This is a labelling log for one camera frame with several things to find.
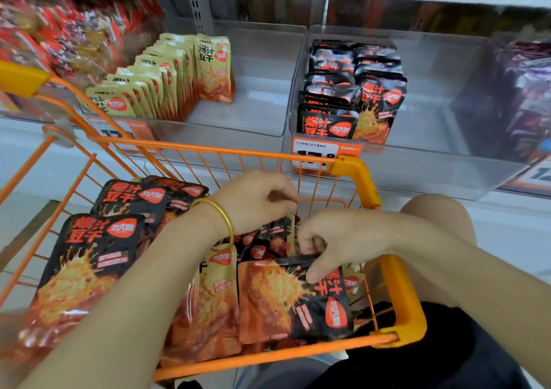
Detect black flame print snack packet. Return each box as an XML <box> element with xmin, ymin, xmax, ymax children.
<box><xmin>353</xmin><ymin>44</ymin><xmax>399</xmax><ymax>57</ymax></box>
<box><xmin>355</xmin><ymin>54</ymin><xmax>402</xmax><ymax>68</ymax></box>
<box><xmin>355</xmin><ymin>63</ymin><xmax>406</xmax><ymax>81</ymax></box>
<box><xmin>354</xmin><ymin>75</ymin><xmax>409</xmax><ymax>145</ymax></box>

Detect person's right forearm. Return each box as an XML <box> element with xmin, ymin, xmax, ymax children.
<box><xmin>389</xmin><ymin>216</ymin><xmax>551</xmax><ymax>387</ymax></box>

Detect pile of black orange snacks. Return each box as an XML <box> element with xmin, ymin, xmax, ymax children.
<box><xmin>9</xmin><ymin>176</ymin><xmax>364</xmax><ymax>370</ymax></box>

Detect person's right hand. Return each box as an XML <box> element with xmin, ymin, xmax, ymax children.
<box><xmin>295</xmin><ymin>208</ymin><xmax>408</xmax><ymax>285</ymax></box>

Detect person's right leg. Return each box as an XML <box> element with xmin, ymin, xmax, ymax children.
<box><xmin>383</xmin><ymin>195</ymin><xmax>477</xmax><ymax>310</ymax></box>

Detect person's left hand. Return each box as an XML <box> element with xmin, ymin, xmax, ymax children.
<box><xmin>202</xmin><ymin>171</ymin><xmax>301</xmax><ymax>238</ymax></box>

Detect black shorts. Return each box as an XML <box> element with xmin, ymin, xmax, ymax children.
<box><xmin>176</xmin><ymin>302</ymin><xmax>532</xmax><ymax>389</ymax></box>

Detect gold bracelet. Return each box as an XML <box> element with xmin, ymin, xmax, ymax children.
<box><xmin>189</xmin><ymin>196</ymin><xmax>236</xmax><ymax>248</ymax></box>

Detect orange blue shelf price tag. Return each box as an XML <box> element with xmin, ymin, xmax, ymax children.
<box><xmin>506</xmin><ymin>156</ymin><xmax>551</xmax><ymax>199</ymax></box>

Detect yellow orange snack packet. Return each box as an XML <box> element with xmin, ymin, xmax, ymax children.
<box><xmin>193</xmin><ymin>36</ymin><xmax>235</xmax><ymax>105</ymax></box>

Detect person's left forearm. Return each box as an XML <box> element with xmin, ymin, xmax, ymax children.
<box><xmin>21</xmin><ymin>212</ymin><xmax>232</xmax><ymax>389</ymax></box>

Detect pile of red tan packets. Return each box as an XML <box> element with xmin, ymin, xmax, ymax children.
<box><xmin>0</xmin><ymin>0</ymin><xmax>165</xmax><ymax>95</ymax></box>

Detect orange shopping cart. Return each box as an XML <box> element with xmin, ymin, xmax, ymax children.
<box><xmin>0</xmin><ymin>59</ymin><xmax>429</xmax><ymax>384</ymax></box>

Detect row of yellow orange snacks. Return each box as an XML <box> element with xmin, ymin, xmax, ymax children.
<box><xmin>84</xmin><ymin>33</ymin><xmax>198</xmax><ymax>121</ymax></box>

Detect row of black orange snacks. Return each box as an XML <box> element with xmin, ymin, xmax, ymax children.
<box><xmin>297</xmin><ymin>40</ymin><xmax>361</xmax><ymax>141</ymax></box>

